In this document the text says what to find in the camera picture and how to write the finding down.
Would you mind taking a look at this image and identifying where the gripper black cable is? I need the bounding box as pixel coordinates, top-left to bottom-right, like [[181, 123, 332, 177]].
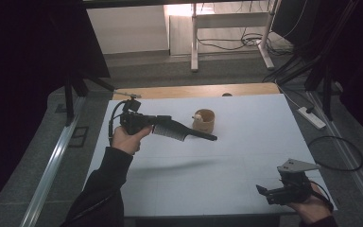
[[308, 179, 336, 213], [107, 99, 128, 147]]

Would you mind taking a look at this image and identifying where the white power strip cable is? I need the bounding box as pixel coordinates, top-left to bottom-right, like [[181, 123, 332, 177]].
[[274, 79, 303, 110]]

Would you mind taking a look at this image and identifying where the black looped floor cable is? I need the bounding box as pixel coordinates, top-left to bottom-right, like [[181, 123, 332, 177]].
[[306, 135, 363, 172]]

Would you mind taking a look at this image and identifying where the white desk frame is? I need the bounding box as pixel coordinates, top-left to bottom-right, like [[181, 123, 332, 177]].
[[190, 0, 280, 73]]

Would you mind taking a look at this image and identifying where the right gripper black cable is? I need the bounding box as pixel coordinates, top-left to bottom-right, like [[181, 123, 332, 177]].
[[308, 179, 336, 213]]

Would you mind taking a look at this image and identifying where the dark brown comb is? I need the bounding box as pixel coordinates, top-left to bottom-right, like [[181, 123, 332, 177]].
[[151, 119, 218, 143]]

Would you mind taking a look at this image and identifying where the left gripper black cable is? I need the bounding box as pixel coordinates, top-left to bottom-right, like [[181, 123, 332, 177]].
[[107, 99, 128, 147]]

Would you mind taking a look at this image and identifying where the person's right hand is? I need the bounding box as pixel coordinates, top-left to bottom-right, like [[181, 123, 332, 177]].
[[286, 183, 334, 225]]

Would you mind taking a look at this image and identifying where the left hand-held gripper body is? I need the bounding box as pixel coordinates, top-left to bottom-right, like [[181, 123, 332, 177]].
[[112, 90, 159, 136]]

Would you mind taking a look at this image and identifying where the white power strip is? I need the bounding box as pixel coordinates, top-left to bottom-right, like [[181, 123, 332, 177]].
[[297, 106, 327, 131]]

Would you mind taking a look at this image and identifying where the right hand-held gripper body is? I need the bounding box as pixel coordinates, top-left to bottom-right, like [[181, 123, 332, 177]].
[[272, 158, 321, 205]]

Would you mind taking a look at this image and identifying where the round wooden cup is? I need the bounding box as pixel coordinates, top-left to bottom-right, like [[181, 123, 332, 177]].
[[191, 108, 216, 134]]

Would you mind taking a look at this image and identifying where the person's left hand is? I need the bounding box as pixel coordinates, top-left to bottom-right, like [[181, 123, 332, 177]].
[[111, 125, 154, 156]]

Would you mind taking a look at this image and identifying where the aluminium floor rail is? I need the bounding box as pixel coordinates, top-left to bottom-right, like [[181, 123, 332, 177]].
[[19, 96, 88, 227], [306, 90, 363, 223]]

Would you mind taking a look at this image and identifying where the tangle of black floor cables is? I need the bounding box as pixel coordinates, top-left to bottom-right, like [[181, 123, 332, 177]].
[[196, 29, 295, 57]]

